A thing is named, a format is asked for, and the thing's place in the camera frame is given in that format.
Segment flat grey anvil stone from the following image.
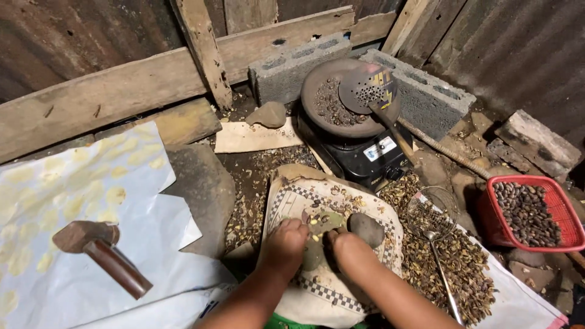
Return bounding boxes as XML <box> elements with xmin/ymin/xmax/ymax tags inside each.
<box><xmin>301</xmin><ymin>211</ymin><xmax>348</xmax><ymax>273</ymax></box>

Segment perforated metal skimmer ladle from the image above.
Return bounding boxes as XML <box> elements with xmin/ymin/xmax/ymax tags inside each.
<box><xmin>338</xmin><ymin>63</ymin><xmax>417</xmax><ymax>166</ymax></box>

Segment black gas stove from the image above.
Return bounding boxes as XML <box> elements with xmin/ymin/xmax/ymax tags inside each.
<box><xmin>297</xmin><ymin>110</ymin><xmax>415</xmax><ymax>193</ymax></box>

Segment roasted nuts in pan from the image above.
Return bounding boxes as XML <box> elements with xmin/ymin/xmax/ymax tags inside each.
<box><xmin>314</xmin><ymin>77</ymin><xmax>371</xmax><ymax>128</ymax></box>

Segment large grey rock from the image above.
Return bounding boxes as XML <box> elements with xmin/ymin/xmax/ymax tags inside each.
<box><xmin>163</xmin><ymin>143</ymin><xmax>236</xmax><ymax>259</ymax></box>

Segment person's right hand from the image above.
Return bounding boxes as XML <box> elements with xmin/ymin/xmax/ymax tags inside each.
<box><xmin>323</xmin><ymin>228</ymin><xmax>367</xmax><ymax>276</ymax></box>

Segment brown hammer with wooden handle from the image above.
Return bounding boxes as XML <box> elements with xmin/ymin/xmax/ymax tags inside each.
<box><xmin>51</xmin><ymin>221</ymin><xmax>154</xmax><ymax>301</ymax></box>

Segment white woven plastic sack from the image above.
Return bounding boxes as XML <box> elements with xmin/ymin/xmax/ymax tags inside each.
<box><xmin>73</xmin><ymin>192</ymin><xmax>569</xmax><ymax>329</ymax></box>

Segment weathered grey brick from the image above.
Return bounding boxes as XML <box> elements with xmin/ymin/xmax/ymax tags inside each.
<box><xmin>495</xmin><ymin>109</ymin><xmax>583</xmax><ymax>178</ymax></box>

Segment round dark roasting pan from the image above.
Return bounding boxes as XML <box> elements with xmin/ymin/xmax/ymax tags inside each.
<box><xmin>300</xmin><ymin>58</ymin><xmax>403</xmax><ymax>139</ymax></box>

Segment person's green clothing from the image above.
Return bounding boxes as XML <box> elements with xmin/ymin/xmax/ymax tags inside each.
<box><xmin>263</xmin><ymin>313</ymin><xmax>369</xmax><ymax>329</ymax></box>

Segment torn cardboard piece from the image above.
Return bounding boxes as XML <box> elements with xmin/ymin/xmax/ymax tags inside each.
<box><xmin>214</xmin><ymin>117</ymin><xmax>304</xmax><ymax>154</ymax></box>

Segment grey concrete block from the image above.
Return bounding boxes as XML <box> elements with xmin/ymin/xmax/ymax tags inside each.
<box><xmin>248</xmin><ymin>32</ymin><xmax>353</xmax><ymax>107</ymax></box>
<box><xmin>359</xmin><ymin>48</ymin><xmax>477</xmax><ymax>141</ymax></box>

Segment upright wooden post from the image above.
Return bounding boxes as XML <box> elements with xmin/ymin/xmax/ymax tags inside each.
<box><xmin>170</xmin><ymin>0</ymin><xmax>234</xmax><ymax>111</ymax></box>

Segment red plastic basket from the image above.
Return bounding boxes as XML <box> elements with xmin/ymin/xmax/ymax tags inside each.
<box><xmin>476</xmin><ymin>175</ymin><xmax>585</xmax><ymax>253</ymax></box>

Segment long wooden plank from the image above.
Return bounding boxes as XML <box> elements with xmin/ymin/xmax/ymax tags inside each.
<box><xmin>0</xmin><ymin>5</ymin><xmax>356</xmax><ymax>165</ymax></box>

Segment white paper sheet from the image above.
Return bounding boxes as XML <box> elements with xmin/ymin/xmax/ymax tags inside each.
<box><xmin>0</xmin><ymin>121</ymin><xmax>238</xmax><ymax>329</ymax></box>

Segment slanted wooden beam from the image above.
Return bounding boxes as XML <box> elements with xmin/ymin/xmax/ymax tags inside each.
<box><xmin>380</xmin><ymin>0</ymin><xmax>432</xmax><ymax>57</ymax></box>

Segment spread of pale nut kernels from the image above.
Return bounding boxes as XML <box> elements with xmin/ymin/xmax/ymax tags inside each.
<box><xmin>0</xmin><ymin>123</ymin><xmax>167</xmax><ymax>316</ymax></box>

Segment short wooden board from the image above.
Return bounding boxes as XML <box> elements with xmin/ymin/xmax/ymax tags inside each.
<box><xmin>94</xmin><ymin>97</ymin><xmax>223</xmax><ymax>147</ymax></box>

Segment wire mesh strainer spoon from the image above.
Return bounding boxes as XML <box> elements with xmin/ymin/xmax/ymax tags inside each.
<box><xmin>405</xmin><ymin>186</ymin><xmax>465</xmax><ymax>326</ymax></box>

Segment heap of dark unshelled nuts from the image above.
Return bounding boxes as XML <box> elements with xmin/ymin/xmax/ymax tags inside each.
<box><xmin>492</xmin><ymin>181</ymin><xmax>563</xmax><ymax>248</ymax></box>

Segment beige checkered-print sack cloth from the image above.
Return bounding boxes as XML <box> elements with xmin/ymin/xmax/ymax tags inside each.
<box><xmin>257</xmin><ymin>164</ymin><xmax>405</xmax><ymax>329</ymax></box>

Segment person's left hand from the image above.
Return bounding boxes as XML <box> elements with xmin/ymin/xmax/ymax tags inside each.
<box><xmin>261</xmin><ymin>218</ymin><xmax>311</xmax><ymax>279</ymax></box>

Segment heap of broken nut shells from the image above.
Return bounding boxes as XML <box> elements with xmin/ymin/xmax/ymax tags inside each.
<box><xmin>224</xmin><ymin>146</ymin><xmax>497</xmax><ymax>326</ymax></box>

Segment small grey stone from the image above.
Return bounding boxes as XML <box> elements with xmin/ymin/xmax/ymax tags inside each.
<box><xmin>245</xmin><ymin>101</ymin><xmax>288</xmax><ymax>129</ymax></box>

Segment dark round pounding stone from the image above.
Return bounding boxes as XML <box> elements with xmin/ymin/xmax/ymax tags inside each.
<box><xmin>347</xmin><ymin>212</ymin><xmax>386</xmax><ymax>249</ymax></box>

